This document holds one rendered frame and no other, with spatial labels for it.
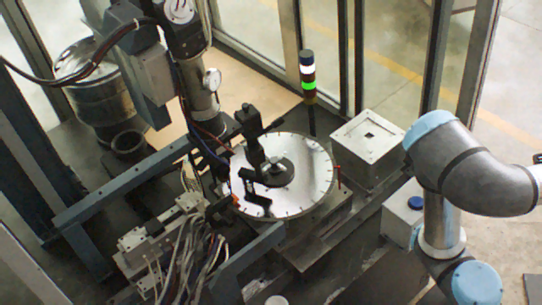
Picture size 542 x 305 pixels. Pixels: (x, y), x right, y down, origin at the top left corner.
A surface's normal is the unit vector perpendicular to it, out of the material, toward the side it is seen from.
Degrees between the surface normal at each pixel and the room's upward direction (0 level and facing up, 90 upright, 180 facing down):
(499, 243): 0
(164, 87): 90
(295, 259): 0
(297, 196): 0
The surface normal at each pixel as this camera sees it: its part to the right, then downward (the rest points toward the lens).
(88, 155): -0.12, -0.68
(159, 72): 0.63, 0.51
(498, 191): -0.03, 0.07
